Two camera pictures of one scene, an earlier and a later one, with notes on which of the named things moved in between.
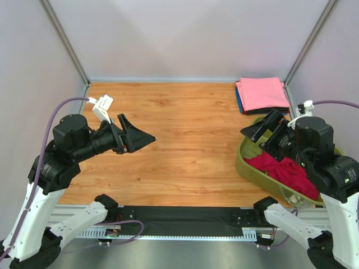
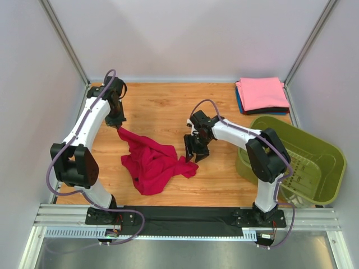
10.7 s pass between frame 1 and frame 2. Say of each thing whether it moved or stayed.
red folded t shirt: stayed
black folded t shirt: stayed
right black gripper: moved
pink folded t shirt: stayed
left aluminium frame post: stayed
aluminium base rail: stayed
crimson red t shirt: moved
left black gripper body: moved
